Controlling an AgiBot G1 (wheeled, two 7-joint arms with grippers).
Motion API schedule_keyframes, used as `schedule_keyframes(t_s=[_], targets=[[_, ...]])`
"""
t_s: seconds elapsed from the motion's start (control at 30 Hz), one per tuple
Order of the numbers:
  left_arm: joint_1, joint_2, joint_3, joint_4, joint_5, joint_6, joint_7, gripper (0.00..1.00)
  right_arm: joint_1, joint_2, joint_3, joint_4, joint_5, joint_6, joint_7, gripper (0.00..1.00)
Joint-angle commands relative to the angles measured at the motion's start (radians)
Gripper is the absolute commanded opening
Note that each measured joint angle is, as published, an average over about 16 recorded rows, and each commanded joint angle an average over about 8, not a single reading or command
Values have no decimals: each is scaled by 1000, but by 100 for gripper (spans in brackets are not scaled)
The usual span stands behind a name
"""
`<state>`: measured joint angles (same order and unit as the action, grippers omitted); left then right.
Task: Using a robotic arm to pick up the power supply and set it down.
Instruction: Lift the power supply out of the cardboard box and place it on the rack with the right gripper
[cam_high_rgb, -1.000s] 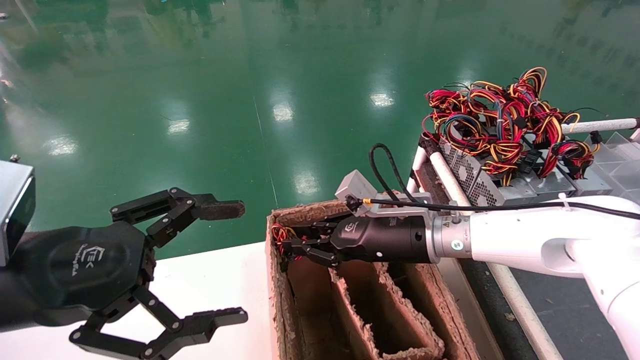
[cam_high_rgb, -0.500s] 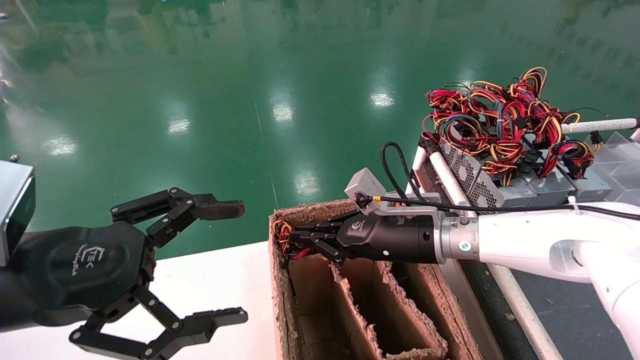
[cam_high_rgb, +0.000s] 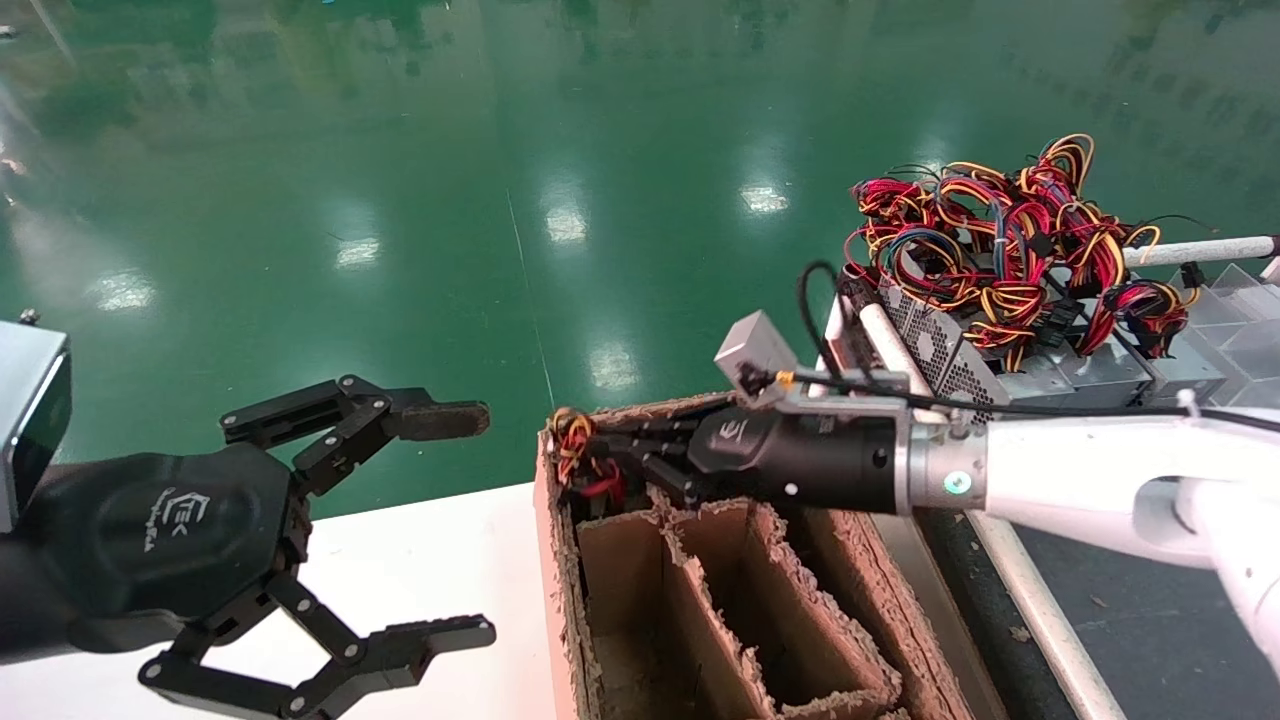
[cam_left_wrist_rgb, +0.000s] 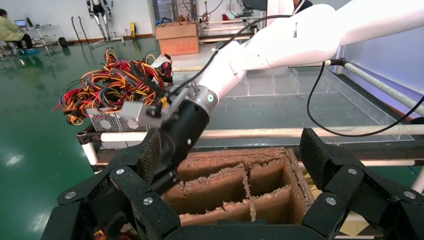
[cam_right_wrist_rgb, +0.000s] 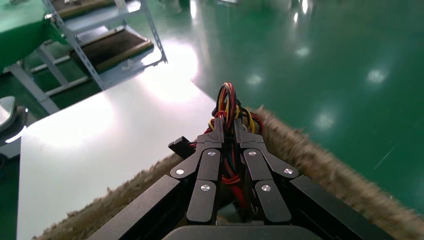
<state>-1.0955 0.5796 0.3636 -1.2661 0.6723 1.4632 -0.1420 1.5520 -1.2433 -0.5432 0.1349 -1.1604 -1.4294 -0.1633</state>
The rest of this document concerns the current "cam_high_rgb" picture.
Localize clear plastic bin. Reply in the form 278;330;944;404
1175;262;1280;409

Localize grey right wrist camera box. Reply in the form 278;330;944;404
714;309;802;407

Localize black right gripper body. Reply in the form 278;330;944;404
688;403;898;517

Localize pile of power supplies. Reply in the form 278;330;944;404
796;261;1280;434

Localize coloured wire harness bundle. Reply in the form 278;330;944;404
985;133;1163;301
1078;278;1193;361
965;280;1086;373
845;172;1001;313

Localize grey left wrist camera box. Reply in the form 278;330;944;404
0;320;73;534

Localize white pipe frame cart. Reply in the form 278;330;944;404
810;235;1280;720

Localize brown cardboard box with dividers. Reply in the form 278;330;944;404
533;393;1011;720

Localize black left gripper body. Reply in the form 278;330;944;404
25;443;308;651

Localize dark cart shelf mat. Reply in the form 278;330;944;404
920;508;1280;720

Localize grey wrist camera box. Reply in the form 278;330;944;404
714;309;802;407
0;320;73;534

